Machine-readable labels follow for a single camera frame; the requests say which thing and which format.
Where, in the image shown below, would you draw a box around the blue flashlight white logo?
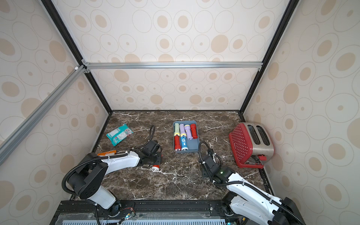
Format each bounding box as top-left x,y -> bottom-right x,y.
181,136 -> 188,151

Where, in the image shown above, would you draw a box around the blue plastic storage box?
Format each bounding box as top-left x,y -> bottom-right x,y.
172,121 -> 200,153

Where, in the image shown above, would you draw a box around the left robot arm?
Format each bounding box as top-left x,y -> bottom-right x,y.
61,141 -> 162,210

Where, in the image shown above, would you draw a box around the teal snack packet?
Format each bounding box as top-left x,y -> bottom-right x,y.
106,124 -> 134,146

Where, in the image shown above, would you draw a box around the red and silver toaster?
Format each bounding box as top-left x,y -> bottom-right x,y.
229,122 -> 275,169

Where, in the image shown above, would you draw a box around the black front base frame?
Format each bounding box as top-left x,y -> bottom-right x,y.
51,200 -> 248,225

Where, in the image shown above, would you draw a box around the horizontal aluminium rail back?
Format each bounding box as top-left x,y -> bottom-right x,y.
85,61 -> 263,69

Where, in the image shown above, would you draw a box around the orange snack packet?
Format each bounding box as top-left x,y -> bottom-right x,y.
98,151 -> 117,157

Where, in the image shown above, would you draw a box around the diagonal aluminium rail left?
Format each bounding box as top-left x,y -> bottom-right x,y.
1,65 -> 85,164

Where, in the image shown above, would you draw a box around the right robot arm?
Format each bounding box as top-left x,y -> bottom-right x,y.
199,154 -> 306,225

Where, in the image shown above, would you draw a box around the purple flashlight yellow head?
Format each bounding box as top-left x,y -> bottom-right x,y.
179,124 -> 187,137
184,124 -> 193,140

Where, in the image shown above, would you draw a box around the red flashlight white logo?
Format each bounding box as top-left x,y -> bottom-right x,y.
174,135 -> 182,151

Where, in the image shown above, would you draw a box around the light green flashlight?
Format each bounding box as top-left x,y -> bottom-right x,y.
174,123 -> 181,137

